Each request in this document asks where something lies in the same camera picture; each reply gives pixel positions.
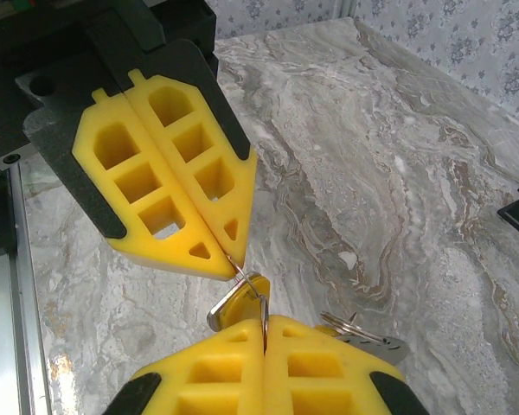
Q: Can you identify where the yellow-headed key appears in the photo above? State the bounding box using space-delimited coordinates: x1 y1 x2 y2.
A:
206 271 272 333

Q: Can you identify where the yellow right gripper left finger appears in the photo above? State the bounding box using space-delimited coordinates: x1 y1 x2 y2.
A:
106 318 268 415

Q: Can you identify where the silver split ring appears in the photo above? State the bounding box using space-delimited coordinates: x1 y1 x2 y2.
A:
228 257 270 356
319 310 365 337

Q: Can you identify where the aluminium frame post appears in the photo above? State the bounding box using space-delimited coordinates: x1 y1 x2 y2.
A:
332 0 358 20

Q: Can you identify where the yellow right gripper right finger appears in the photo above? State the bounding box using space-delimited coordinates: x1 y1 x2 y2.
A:
263 314 433 415

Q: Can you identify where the aluminium mounting rail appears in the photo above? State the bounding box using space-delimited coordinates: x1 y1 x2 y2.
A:
0 166 54 415

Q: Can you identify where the perforated metal key band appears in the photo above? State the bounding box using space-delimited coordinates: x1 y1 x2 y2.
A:
328 330 411 365

